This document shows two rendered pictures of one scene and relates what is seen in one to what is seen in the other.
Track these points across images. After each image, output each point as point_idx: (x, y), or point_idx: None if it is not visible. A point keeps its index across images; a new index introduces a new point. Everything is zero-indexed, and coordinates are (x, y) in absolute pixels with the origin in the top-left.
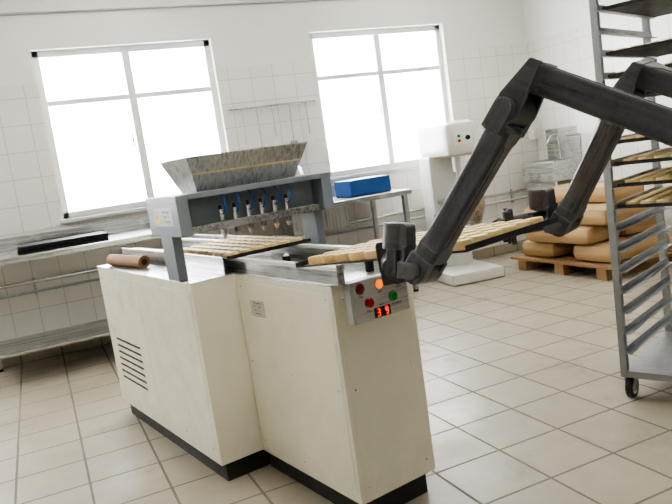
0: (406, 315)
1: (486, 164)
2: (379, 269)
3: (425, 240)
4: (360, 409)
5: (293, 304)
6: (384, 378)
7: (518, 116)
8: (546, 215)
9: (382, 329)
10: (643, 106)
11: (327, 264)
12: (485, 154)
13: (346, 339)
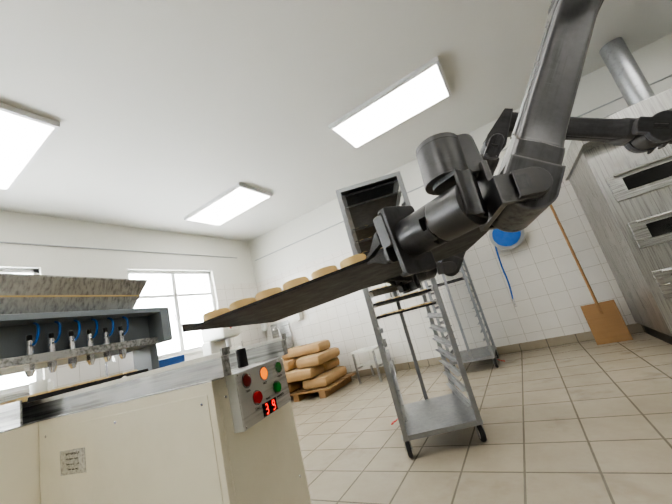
0: (286, 411)
1: (588, 24)
2: (388, 254)
3: (529, 136)
4: None
5: (141, 431)
6: (276, 503)
7: None
8: None
9: (268, 433)
10: None
11: (249, 305)
12: (581, 14)
13: (233, 456)
